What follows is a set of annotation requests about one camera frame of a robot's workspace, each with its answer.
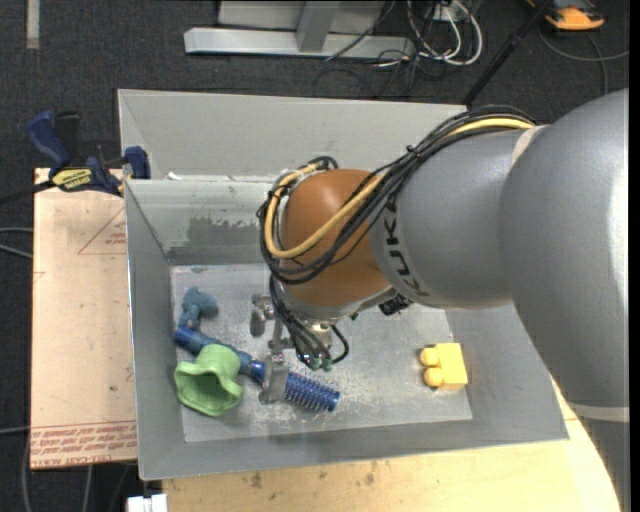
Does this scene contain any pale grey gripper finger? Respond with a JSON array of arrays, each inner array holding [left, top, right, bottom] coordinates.
[[258, 349, 291, 405], [249, 293, 276, 338]]

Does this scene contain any blue ribbed cylinder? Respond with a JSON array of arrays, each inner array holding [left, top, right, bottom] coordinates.
[[283, 371, 342, 414]]

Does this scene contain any grey metal bin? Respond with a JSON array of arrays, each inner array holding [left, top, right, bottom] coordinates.
[[117, 88, 570, 482]]

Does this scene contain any teal toy figure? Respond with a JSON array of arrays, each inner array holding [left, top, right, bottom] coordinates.
[[178, 286, 220, 331]]

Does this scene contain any green floppy cup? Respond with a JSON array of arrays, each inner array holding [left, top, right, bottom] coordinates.
[[173, 343, 246, 418]]

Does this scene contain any blue rod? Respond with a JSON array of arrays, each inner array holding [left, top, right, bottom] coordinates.
[[172, 325, 267, 386]]

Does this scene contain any yellow toy block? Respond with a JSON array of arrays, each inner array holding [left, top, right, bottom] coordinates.
[[418, 342, 470, 392]]

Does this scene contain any brown cardboard board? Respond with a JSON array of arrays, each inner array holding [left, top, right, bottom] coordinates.
[[29, 167, 139, 472]]

